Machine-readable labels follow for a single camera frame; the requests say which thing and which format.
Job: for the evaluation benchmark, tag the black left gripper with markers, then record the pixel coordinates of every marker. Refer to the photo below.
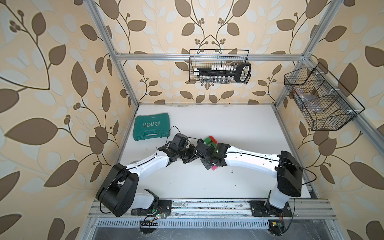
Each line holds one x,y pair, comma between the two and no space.
192,147

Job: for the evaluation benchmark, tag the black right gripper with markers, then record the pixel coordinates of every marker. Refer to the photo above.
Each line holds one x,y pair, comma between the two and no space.
206,165

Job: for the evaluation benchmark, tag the red lego brick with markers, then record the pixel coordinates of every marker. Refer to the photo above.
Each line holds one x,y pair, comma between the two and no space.
213,139

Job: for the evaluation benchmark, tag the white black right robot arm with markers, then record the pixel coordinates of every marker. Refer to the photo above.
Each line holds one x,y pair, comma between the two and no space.
284,167

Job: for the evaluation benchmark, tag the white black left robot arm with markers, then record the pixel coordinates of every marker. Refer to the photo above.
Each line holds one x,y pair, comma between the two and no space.
118,192

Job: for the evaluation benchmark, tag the green plastic tool case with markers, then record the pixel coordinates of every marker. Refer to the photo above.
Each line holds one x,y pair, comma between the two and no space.
151,126

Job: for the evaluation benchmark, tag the black white socket tool set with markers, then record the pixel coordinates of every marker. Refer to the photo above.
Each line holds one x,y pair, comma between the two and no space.
238,73

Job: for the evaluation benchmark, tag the plastic bag in basket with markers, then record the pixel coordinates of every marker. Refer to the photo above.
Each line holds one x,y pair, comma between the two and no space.
309,102

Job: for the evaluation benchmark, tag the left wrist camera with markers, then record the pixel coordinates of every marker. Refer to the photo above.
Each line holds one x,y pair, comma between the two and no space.
179,142

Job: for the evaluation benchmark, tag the aluminium front rail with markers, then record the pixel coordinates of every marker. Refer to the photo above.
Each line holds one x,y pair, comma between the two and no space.
304,209

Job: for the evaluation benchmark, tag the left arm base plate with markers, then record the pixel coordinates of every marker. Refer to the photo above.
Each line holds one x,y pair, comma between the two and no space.
162,207

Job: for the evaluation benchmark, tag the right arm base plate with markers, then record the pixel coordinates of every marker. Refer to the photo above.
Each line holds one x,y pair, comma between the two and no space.
262,208

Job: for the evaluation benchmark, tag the black wire basket back wall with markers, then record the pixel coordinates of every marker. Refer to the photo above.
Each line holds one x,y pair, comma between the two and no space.
205,58

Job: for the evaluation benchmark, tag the black wire basket wall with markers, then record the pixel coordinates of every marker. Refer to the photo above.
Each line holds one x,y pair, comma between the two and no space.
326,102
205,58

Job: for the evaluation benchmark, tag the black wire basket right wall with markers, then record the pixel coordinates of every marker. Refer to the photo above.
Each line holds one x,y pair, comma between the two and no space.
326,102

